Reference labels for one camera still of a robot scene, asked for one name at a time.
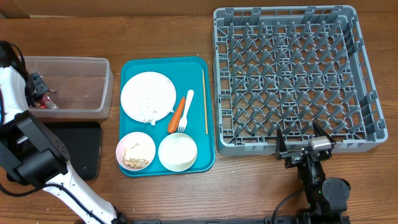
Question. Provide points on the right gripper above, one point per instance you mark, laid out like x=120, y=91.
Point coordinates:
x=292, y=157

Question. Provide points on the food scraps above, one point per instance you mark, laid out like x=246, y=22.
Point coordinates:
x=135, y=157

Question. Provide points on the pink bowl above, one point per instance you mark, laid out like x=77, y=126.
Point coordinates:
x=129, y=140

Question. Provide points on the teal serving tray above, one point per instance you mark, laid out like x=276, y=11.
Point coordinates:
x=186, y=74

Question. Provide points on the wooden chopstick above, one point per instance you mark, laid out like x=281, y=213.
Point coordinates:
x=204, y=102

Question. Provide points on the red snack wrapper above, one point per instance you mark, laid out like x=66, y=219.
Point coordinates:
x=51, y=105

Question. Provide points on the clear plastic bin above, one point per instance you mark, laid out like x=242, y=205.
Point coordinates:
x=84, y=84

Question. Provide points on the grey dishwasher rack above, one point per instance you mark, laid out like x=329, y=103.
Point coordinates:
x=286, y=68

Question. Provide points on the white plastic fork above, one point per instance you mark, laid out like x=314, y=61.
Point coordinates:
x=183, y=121

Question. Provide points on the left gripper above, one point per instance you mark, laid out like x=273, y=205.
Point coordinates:
x=41, y=86

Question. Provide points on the black plastic tray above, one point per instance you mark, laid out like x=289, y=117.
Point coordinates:
x=83, y=139

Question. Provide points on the white tissue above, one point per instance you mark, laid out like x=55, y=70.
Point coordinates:
x=157, y=100

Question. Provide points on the white bowl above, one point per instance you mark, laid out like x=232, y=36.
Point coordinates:
x=177, y=152

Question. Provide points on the orange carrot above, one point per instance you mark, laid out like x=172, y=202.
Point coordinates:
x=173, y=124

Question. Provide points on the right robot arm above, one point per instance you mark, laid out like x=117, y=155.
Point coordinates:
x=327, y=197

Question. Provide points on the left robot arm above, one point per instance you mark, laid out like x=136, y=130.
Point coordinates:
x=33, y=155

